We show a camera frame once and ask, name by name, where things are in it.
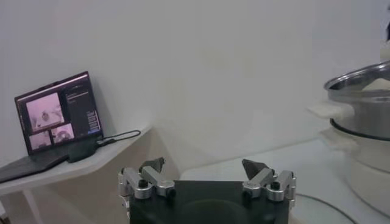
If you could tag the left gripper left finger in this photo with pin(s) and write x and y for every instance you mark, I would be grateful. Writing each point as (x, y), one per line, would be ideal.
(152, 179)

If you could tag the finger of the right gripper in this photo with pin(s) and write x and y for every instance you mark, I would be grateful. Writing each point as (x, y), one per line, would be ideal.
(388, 32)

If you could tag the white side table with mouse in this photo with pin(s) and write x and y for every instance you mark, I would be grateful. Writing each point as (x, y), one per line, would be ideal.
(91, 164)

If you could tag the white steamed baozi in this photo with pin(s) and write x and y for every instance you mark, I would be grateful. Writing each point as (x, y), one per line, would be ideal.
(379, 85)

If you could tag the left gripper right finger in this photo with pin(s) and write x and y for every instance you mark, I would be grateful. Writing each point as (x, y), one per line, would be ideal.
(262, 179)

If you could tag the stainless steel steamer basket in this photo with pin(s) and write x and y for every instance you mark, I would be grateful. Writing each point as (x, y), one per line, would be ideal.
(365, 118)

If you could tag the black laptop with dark screen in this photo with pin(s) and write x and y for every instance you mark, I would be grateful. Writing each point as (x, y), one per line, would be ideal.
(58, 115)

